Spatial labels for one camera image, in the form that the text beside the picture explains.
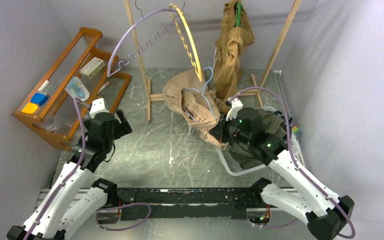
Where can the clear plastic cup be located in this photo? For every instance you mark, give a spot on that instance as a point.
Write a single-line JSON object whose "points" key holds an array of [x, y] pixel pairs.
{"points": [[50, 123]]}

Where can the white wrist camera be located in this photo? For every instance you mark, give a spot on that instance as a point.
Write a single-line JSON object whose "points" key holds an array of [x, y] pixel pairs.
{"points": [[235, 106], [98, 105]]}

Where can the dark shark print shorts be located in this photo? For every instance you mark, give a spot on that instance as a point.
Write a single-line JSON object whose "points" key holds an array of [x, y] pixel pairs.
{"points": [[286, 122]]}

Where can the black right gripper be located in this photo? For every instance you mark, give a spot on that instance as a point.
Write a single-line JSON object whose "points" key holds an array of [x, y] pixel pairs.
{"points": [[219, 131]]}

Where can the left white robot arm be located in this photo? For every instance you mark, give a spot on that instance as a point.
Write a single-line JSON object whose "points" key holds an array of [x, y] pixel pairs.
{"points": [[57, 218]]}

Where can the white pen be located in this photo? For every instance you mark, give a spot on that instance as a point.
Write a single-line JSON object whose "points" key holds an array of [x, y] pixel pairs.
{"points": [[103, 86]]}

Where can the white red box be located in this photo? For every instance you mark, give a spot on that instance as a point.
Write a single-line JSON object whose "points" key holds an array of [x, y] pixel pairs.
{"points": [[90, 69]]}

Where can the wooden hanger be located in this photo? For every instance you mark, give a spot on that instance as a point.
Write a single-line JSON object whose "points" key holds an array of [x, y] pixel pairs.
{"points": [[189, 44]]}

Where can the tan brown shorts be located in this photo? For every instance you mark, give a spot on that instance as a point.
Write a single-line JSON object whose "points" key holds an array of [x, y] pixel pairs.
{"points": [[230, 46]]}

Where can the blue wire hanger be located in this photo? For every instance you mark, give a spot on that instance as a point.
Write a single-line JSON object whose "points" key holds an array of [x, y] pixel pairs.
{"points": [[202, 90]]}

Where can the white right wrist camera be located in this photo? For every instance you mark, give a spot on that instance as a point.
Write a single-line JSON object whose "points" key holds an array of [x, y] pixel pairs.
{"points": [[235, 106]]}

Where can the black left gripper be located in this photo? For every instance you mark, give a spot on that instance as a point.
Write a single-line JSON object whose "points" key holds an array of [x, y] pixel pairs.
{"points": [[122, 128]]}

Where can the green hanger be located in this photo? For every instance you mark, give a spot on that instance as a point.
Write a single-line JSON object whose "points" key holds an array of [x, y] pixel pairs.
{"points": [[238, 13]]}

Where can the colourful striped card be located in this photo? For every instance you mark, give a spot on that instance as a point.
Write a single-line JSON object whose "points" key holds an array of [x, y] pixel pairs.
{"points": [[295, 130]]}

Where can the orange wooden shelf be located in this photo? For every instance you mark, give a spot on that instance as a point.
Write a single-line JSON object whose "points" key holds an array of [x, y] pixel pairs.
{"points": [[60, 104]]}

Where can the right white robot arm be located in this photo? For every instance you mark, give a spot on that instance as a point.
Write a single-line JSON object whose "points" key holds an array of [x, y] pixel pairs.
{"points": [[326, 227]]}

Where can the white tube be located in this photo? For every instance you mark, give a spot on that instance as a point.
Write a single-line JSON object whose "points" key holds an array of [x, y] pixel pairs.
{"points": [[43, 86]]}

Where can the white plastic laundry basket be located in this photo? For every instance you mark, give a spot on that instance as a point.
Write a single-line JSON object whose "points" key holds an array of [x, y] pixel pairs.
{"points": [[232, 165]]}

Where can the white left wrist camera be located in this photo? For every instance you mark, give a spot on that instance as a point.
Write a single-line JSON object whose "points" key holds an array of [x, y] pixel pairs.
{"points": [[98, 105]]}

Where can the beige shorts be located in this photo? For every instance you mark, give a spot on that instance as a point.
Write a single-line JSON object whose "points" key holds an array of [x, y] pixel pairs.
{"points": [[192, 107]]}

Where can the yellow sponge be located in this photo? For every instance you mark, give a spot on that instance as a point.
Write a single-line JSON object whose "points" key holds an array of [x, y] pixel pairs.
{"points": [[30, 108]]}

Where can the white blue packaged item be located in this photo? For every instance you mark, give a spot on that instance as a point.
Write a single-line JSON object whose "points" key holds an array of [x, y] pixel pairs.
{"points": [[76, 89]]}

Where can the blue sponge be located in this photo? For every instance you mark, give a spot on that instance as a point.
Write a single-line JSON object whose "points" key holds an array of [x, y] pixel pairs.
{"points": [[39, 98]]}

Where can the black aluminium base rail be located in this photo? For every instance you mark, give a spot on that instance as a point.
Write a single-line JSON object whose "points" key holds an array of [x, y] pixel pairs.
{"points": [[236, 202]]}

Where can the olive green shorts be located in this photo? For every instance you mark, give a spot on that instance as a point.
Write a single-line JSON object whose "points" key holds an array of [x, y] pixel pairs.
{"points": [[259, 138]]}

